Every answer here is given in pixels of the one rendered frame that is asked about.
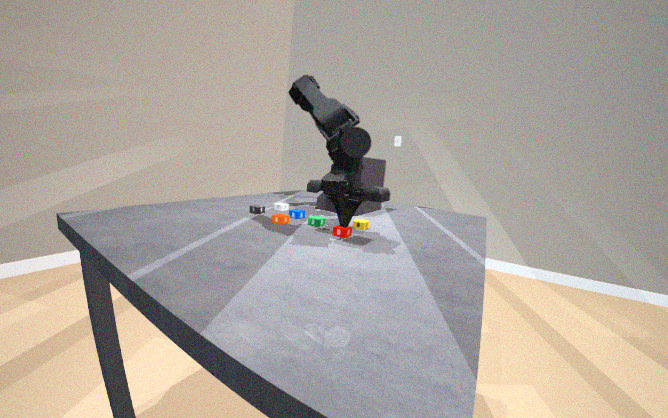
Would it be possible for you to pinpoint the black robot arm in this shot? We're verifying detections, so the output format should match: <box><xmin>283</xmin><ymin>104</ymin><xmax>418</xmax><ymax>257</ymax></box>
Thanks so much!
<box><xmin>288</xmin><ymin>74</ymin><xmax>371</xmax><ymax>195</ymax></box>

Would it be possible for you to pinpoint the blue block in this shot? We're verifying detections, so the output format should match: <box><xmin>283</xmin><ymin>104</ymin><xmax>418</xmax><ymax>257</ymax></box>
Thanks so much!
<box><xmin>289</xmin><ymin>209</ymin><xmax>305</xmax><ymax>219</ymax></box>

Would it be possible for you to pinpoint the red block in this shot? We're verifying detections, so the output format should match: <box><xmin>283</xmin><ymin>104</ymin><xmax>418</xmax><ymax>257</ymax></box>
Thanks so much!
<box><xmin>332</xmin><ymin>225</ymin><xmax>352</xmax><ymax>238</ymax></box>

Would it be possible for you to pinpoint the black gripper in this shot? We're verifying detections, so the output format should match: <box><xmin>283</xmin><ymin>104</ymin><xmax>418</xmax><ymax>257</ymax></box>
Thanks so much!
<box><xmin>307</xmin><ymin>157</ymin><xmax>390</xmax><ymax>228</ymax></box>

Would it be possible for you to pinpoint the green block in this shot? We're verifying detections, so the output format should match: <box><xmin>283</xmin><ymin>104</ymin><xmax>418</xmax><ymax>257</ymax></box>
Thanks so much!
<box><xmin>308</xmin><ymin>216</ymin><xmax>325</xmax><ymax>227</ymax></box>

